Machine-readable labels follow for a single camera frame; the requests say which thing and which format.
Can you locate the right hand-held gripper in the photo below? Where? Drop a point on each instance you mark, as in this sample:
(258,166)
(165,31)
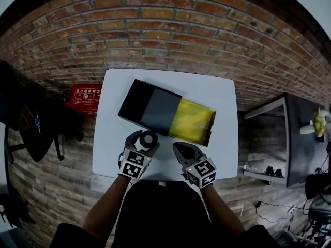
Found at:
(201,173)

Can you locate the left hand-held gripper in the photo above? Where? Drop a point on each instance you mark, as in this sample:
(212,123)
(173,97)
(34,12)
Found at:
(133,164)

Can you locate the black tape roll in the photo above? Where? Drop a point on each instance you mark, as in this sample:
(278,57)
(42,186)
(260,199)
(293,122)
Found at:
(154,136)

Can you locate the black and yellow drawer box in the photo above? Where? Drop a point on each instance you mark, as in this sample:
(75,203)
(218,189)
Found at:
(155,107)

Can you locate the person's right forearm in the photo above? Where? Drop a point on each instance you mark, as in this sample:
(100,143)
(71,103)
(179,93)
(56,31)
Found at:
(219,208)

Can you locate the person's left forearm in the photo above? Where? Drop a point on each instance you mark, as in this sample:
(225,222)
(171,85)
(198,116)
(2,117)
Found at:
(108,205)

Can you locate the red plastic crate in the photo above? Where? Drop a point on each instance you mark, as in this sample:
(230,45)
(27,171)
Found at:
(85,97)

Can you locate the black office chair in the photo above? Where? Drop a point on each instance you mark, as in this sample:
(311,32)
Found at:
(33,143)

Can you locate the brown cardboard box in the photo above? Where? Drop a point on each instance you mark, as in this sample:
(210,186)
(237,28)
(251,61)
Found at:
(26,117)

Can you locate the white table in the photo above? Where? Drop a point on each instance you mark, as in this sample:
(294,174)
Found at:
(219,138)

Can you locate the small clear bottle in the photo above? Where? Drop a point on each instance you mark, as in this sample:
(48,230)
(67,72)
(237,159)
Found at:
(245,167)

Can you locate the person's black clothing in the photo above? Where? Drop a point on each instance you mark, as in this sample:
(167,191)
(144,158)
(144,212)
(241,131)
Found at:
(163,216)

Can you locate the small black device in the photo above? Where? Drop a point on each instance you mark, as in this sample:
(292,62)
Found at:
(270,171)

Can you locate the dark grey side table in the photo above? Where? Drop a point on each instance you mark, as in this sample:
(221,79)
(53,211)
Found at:
(302,151)

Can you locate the white vase with yellow flowers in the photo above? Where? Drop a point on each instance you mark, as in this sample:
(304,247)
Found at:
(307,129)

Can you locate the black wheeled base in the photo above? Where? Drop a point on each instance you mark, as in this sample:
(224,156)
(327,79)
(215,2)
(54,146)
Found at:
(15,210)

